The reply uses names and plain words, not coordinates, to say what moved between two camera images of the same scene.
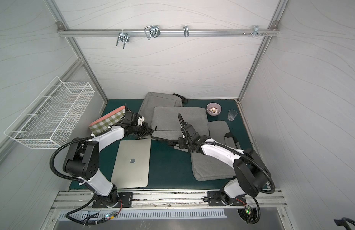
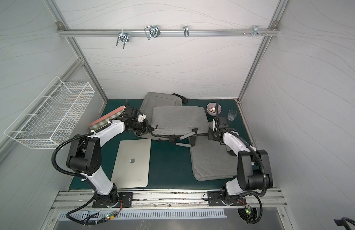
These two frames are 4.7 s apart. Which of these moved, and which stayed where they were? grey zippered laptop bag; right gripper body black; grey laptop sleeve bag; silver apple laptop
Moved: right gripper body black
Stayed: silver apple laptop; grey laptop sleeve bag; grey zippered laptop bag
